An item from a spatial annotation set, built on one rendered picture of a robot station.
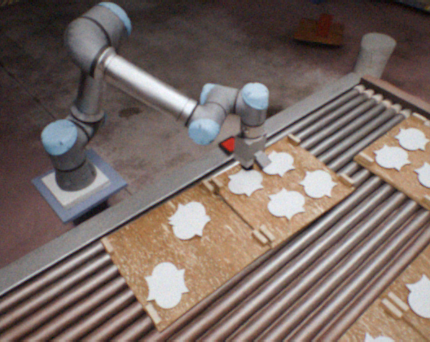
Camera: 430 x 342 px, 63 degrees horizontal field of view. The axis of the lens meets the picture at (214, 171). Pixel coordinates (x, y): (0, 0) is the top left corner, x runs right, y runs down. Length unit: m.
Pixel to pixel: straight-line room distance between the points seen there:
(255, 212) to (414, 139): 0.77
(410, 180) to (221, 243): 0.75
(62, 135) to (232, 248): 0.68
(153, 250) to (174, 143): 1.76
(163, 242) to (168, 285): 0.15
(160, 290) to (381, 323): 0.61
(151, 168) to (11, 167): 1.03
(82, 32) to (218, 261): 0.74
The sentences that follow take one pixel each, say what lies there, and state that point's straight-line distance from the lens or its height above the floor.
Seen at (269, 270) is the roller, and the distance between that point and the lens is 1.12.
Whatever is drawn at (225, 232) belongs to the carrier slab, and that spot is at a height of 0.94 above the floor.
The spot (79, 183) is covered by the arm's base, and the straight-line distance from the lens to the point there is 1.37.
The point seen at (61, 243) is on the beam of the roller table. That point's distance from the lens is 1.25.
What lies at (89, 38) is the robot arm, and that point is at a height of 1.48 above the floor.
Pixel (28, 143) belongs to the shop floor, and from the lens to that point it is 3.14.
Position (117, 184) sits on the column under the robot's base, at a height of 0.87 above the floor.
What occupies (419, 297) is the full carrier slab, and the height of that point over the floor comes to 0.95.
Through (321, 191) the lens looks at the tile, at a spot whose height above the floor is 0.95.
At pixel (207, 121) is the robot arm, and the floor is 1.33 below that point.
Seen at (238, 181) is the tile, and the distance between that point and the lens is 1.27.
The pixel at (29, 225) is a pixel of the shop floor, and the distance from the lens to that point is 2.57.
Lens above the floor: 1.91
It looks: 48 degrees down
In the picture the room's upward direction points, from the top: 1 degrees clockwise
